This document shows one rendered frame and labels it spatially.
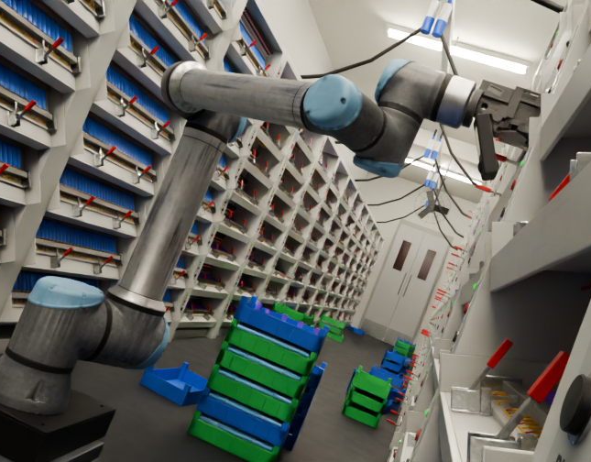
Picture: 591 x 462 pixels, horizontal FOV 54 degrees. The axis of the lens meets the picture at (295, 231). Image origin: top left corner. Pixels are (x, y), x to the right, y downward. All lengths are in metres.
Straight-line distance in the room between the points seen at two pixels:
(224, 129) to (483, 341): 0.90
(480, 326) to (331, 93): 0.44
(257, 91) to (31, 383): 0.77
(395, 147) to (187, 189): 0.59
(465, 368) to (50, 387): 0.91
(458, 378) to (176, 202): 0.87
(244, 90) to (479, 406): 0.76
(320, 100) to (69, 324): 0.74
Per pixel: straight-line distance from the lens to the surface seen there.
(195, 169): 1.47
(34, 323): 1.38
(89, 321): 1.40
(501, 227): 0.84
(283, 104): 1.08
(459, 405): 0.66
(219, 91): 1.24
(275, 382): 1.95
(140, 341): 1.47
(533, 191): 0.86
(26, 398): 1.40
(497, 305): 0.83
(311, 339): 1.93
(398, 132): 1.08
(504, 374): 0.83
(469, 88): 1.11
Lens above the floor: 0.63
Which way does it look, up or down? 3 degrees up
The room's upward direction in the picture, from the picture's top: 22 degrees clockwise
